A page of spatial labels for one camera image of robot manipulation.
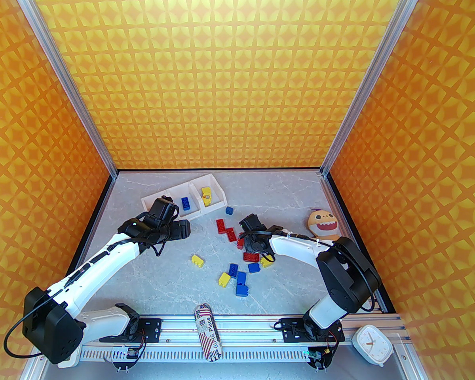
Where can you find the aluminium corner post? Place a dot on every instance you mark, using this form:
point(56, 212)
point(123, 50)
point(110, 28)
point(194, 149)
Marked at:
point(365, 77)
point(64, 77)

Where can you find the aluminium front rail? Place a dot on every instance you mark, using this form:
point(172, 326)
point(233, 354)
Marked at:
point(253, 325)

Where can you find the rolled printed striped pouch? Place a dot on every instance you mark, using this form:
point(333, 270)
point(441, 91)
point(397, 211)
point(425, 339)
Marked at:
point(208, 331)

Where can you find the yellow lego brick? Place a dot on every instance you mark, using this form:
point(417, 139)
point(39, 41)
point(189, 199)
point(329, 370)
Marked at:
point(267, 262)
point(224, 279)
point(208, 200)
point(206, 191)
point(198, 260)

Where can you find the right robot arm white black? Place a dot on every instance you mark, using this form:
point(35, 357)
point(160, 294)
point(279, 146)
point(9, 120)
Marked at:
point(297, 249)

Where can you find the aluminium side rail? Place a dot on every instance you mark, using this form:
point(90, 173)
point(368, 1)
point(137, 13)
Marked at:
point(381, 308)

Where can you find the orange shark plush toy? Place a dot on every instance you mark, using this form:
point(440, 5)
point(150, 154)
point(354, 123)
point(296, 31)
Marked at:
point(322, 224)

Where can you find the red lego brick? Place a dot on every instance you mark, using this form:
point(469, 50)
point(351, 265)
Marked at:
point(230, 234)
point(221, 226)
point(240, 244)
point(251, 257)

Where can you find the small circuit board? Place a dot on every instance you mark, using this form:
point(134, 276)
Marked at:
point(130, 353)
point(316, 355)

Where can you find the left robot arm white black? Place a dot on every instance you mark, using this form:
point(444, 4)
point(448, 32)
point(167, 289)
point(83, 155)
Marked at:
point(103, 267)

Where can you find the white analog clock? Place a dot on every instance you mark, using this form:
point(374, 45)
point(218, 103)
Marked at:
point(373, 344)

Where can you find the black table edge strip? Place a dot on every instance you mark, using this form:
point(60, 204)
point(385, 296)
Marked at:
point(96, 214)
point(345, 208)

